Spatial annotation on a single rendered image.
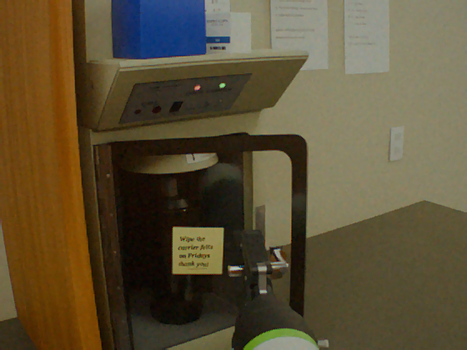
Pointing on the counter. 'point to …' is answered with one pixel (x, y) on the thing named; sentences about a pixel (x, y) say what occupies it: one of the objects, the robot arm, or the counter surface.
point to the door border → (104, 173)
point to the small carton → (228, 32)
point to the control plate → (148, 93)
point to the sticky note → (198, 250)
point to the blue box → (158, 28)
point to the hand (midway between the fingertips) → (246, 269)
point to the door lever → (270, 262)
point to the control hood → (259, 86)
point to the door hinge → (102, 240)
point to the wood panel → (43, 177)
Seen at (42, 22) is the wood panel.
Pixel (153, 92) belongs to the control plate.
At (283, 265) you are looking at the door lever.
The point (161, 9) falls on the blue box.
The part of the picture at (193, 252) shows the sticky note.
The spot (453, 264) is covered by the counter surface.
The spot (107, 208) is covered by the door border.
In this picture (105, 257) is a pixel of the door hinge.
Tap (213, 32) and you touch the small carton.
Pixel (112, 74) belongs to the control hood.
